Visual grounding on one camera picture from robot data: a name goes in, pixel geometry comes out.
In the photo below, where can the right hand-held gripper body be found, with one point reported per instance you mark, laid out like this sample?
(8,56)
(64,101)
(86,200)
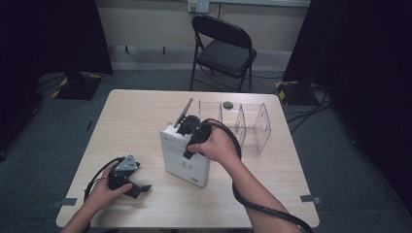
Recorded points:
(200,131)

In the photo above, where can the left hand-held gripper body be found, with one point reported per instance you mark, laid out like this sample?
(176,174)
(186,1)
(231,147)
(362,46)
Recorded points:
(124,166)

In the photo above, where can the white book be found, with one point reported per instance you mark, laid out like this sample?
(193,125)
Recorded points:
(181,165)

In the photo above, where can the dark curtain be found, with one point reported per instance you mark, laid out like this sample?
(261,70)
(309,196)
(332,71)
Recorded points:
(366,64)
(48,39)

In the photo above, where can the grey tape strip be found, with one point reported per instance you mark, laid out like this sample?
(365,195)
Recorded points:
(64,202)
(310,199)

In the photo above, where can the clear acrylic organizer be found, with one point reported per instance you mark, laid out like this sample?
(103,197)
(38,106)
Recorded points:
(256,129)

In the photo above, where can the white wall outlet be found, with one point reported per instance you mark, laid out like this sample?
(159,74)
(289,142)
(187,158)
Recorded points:
(198,6)

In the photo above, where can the black folding chair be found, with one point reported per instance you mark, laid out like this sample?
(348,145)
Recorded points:
(226,55)

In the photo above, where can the black stand base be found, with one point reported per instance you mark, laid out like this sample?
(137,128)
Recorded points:
(298,93)
(77,86)

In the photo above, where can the person's left hand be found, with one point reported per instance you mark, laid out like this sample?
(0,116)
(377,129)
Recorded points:
(102,194)

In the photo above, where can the dark round disc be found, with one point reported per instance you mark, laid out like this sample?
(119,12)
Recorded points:
(227,105)

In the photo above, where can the person's right hand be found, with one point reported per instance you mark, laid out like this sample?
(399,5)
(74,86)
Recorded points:
(222,145)

